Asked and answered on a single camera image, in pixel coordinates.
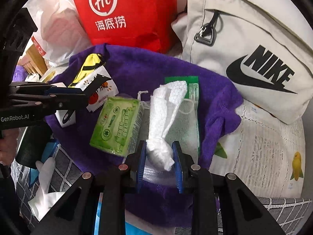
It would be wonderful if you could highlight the red paper bag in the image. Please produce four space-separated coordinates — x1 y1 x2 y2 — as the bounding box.
67 0 178 53

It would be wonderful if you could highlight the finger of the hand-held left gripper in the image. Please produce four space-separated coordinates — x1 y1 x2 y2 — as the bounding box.
8 93 89 116
8 74 113 96

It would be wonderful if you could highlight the purple fuzzy thing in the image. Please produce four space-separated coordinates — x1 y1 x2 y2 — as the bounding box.
13 65 26 82

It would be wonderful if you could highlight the clear mesh net bag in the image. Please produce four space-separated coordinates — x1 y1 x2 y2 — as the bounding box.
137 90 201 184

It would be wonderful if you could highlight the yellow and black pouch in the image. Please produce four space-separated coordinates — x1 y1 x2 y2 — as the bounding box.
68 53 106 89

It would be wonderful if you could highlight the beige backpack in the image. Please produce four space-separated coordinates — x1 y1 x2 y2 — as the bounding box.
171 0 310 125

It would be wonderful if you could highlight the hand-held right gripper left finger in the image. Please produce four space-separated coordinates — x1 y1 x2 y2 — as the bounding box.
31 141 148 235

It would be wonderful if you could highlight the grey checkered blanket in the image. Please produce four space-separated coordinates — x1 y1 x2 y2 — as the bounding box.
10 142 310 235

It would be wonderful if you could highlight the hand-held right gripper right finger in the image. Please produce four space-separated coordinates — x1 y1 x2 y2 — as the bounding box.
171 141 286 235

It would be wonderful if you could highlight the small white box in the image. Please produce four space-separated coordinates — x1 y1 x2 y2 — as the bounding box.
54 109 77 128

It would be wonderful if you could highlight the wooden headboard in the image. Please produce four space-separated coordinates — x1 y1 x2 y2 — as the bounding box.
23 44 50 76

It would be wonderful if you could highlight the white snack packet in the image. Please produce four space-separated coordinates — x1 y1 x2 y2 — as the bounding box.
74 65 120 113

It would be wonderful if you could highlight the green tissue packet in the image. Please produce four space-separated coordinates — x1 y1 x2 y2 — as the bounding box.
89 96 145 157

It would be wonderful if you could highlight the person's left hand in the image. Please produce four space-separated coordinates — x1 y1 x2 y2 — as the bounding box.
0 128 19 166

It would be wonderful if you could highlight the purple towel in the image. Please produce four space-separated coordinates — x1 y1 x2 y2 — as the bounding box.
44 43 244 229

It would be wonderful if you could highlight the white plastic shopping bag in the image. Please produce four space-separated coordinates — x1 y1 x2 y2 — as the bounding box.
21 0 93 67

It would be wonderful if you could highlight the white knotted gauze net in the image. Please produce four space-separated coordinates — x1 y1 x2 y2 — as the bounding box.
146 81 188 172

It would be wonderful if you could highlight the green flat packet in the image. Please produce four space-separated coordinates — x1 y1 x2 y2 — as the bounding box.
164 76 200 104

